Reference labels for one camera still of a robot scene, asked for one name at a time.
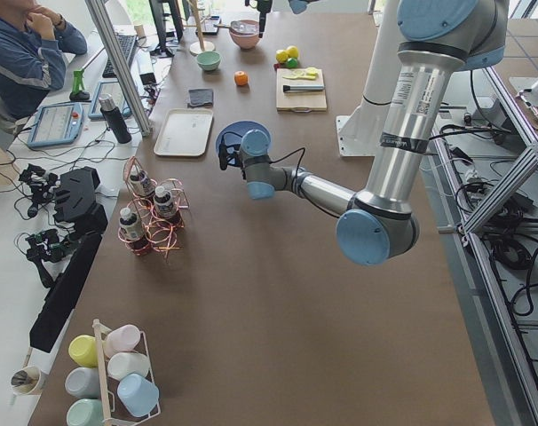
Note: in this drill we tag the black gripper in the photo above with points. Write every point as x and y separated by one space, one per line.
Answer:
262 13
241 167

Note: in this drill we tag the blue plate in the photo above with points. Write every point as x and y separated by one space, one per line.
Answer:
232 133

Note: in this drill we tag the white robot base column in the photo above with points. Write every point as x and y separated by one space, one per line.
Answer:
358 134

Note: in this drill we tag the clear ice cube pile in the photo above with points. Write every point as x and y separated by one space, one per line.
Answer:
251 29

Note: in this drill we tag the pink bowl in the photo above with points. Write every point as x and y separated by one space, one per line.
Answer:
245 42

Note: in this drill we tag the metal ice scoop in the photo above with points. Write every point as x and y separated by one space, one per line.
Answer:
227 25

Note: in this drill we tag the cream rabbit tray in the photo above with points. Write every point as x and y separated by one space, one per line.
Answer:
184 133

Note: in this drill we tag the yellow lemon near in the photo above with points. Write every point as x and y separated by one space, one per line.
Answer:
281 56

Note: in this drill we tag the yellow lemon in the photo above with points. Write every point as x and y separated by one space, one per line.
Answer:
292 51
281 56

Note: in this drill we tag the yellow lemon far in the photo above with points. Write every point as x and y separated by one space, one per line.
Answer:
292 51

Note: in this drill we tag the green lime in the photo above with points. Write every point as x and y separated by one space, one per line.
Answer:
291 63

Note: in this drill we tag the grey folded cloth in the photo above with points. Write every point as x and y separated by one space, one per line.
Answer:
200 98

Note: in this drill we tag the orange mandarin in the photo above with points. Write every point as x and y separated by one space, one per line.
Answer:
241 78

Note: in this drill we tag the green bowl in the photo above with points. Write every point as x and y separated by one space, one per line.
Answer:
208 60

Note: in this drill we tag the wooden cup tree stand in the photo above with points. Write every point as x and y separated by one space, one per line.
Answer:
202 45

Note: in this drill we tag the lemon slice upper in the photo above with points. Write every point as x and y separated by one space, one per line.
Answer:
312 72

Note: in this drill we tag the yellow plastic knife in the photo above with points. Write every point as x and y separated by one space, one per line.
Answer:
288 77

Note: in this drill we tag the steel muddler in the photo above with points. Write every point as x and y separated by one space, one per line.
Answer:
302 88

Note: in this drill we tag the dark sauce bottle middle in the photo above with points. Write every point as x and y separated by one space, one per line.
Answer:
165 206

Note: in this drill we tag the dark sauce bottle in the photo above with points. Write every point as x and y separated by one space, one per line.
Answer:
165 206
141 183
133 232

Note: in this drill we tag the dark sauce bottle back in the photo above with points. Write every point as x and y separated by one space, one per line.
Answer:
141 183

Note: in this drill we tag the wooden cutting board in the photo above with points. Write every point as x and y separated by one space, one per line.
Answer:
299 102

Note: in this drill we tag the black thermos bottle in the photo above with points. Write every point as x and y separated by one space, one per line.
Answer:
114 118

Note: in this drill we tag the dark sauce bottle front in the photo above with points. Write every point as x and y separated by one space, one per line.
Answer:
133 232

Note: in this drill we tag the blue teach pendant near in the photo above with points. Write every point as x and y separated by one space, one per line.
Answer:
57 124

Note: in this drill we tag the pink cup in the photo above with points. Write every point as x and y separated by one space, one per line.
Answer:
122 339

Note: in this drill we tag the seated person blue hoodie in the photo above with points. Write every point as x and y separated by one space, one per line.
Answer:
33 42

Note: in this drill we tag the white cup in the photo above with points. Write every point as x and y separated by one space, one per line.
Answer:
126 363

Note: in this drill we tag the yellow cup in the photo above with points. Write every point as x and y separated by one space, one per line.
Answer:
82 350

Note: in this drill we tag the light blue cup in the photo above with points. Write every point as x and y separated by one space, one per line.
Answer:
138 395

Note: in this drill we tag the grey blue cup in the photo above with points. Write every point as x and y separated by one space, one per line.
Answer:
83 382

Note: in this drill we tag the mint green cup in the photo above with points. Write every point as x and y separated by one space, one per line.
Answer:
85 412

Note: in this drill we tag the paper cup with tools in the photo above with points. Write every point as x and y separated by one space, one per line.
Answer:
29 380

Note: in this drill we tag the copper wire bottle rack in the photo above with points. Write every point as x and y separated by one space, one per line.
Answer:
162 234

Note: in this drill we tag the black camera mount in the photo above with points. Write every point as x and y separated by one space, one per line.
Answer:
64 263

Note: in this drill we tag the white wire cup rack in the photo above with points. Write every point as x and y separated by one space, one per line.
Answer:
114 412

